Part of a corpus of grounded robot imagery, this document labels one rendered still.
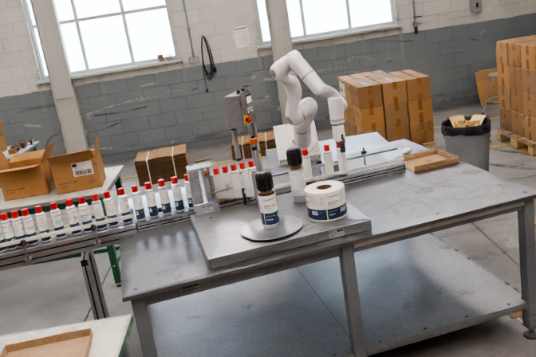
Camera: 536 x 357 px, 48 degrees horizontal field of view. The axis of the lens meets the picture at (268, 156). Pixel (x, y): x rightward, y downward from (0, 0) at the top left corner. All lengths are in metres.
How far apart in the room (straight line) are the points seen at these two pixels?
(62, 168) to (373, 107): 3.51
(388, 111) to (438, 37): 2.68
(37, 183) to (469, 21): 6.62
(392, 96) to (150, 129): 3.84
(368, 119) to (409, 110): 0.47
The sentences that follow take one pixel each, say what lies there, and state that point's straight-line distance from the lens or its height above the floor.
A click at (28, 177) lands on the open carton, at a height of 0.94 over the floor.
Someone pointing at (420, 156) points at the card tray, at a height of 0.84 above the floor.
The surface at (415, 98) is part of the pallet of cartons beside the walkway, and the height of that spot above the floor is 0.67.
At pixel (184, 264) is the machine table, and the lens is 2.89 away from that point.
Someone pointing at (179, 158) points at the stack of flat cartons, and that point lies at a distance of 7.44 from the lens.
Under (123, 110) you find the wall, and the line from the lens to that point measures 9.04.
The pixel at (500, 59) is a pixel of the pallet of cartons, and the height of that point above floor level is 0.95.
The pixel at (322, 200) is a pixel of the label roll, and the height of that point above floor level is 0.99.
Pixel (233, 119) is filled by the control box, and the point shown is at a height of 1.34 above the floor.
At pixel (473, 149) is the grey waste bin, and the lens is 5.68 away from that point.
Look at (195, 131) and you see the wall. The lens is 8.97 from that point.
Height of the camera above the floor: 1.96
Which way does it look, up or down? 14 degrees down
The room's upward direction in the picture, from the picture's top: 9 degrees counter-clockwise
